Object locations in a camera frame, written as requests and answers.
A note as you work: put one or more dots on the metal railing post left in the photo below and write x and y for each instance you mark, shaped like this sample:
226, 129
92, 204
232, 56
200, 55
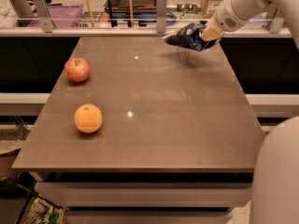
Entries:
44, 16

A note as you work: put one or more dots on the metal railing post right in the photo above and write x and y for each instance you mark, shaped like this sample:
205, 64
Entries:
275, 21

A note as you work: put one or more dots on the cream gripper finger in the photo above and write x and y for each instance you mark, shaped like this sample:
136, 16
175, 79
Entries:
212, 30

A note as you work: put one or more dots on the grey drawer cabinet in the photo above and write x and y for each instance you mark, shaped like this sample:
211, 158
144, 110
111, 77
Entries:
146, 202

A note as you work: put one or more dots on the blue chip bag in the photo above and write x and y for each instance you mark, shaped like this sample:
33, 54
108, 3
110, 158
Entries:
189, 37

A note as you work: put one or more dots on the snack box on floor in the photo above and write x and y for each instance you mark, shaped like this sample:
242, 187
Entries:
38, 211

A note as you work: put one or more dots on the metal railing post centre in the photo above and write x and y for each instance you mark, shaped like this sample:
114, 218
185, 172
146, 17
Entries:
161, 8

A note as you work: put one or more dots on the red apple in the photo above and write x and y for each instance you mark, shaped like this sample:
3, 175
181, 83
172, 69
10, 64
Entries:
77, 69

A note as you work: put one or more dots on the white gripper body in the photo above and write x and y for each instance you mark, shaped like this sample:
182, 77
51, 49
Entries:
226, 17

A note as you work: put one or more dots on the purple plastic crate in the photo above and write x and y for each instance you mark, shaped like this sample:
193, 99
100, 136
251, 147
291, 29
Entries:
61, 16

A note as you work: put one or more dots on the orange fruit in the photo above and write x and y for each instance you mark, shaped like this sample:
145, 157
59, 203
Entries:
88, 118

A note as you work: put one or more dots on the metal railing post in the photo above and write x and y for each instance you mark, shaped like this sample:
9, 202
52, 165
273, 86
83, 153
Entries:
161, 8
44, 16
275, 21

